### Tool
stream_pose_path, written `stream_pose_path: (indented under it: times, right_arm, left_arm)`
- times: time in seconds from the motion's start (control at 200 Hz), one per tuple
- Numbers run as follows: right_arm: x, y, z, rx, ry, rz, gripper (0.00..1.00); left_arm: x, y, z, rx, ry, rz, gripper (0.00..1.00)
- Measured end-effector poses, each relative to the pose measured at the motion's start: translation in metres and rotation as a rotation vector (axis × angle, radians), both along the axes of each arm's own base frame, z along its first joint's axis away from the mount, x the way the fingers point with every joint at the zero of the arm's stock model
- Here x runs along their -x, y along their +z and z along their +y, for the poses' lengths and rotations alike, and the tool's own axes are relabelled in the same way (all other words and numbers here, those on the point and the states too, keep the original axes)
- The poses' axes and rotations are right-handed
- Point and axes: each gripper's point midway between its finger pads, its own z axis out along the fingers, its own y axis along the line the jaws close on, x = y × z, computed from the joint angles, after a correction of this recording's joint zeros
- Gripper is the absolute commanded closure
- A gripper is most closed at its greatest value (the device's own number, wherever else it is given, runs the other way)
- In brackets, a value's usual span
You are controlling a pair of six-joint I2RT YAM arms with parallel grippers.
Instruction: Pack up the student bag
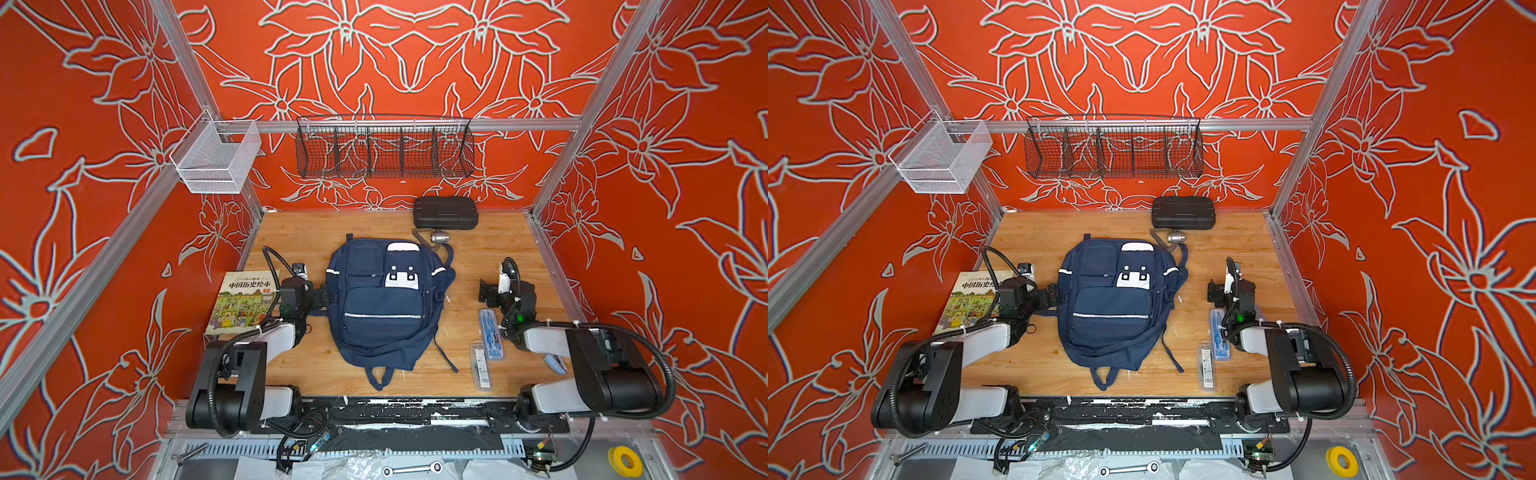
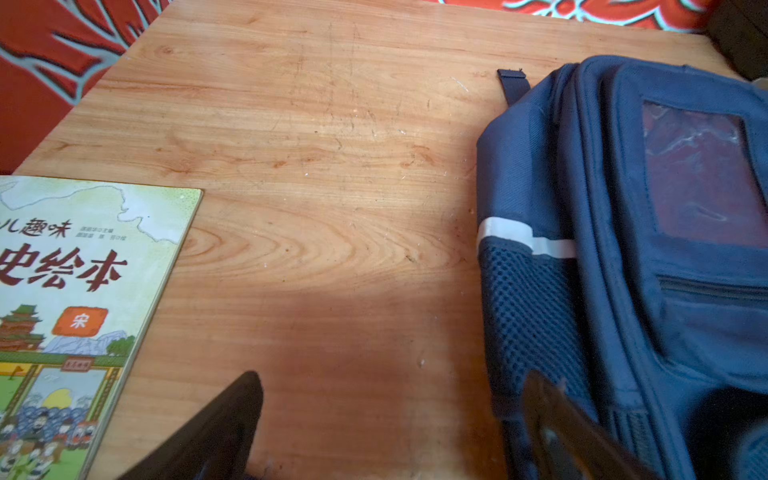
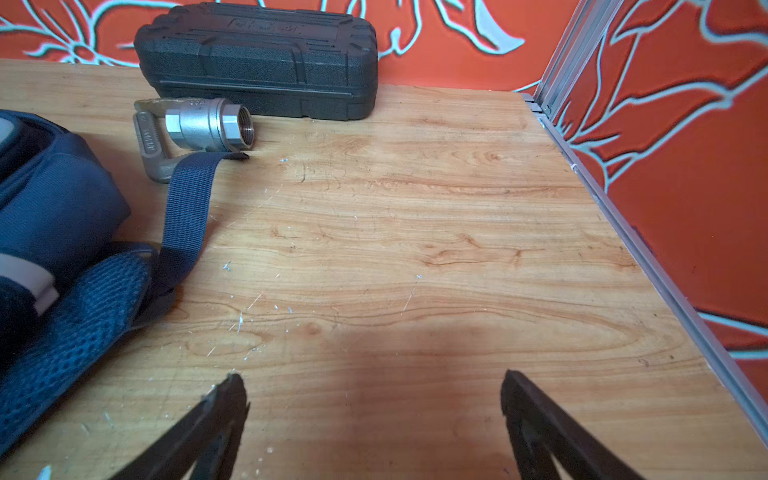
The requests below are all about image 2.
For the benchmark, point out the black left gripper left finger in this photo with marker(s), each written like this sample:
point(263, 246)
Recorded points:
point(215, 443)

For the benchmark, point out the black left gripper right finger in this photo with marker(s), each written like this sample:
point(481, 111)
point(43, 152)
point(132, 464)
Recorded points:
point(566, 443)

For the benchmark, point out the Chinese history picture book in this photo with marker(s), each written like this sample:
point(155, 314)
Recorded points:
point(83, 267)

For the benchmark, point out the navy blue student backpack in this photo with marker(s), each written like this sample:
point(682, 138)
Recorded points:
point(622, 245)

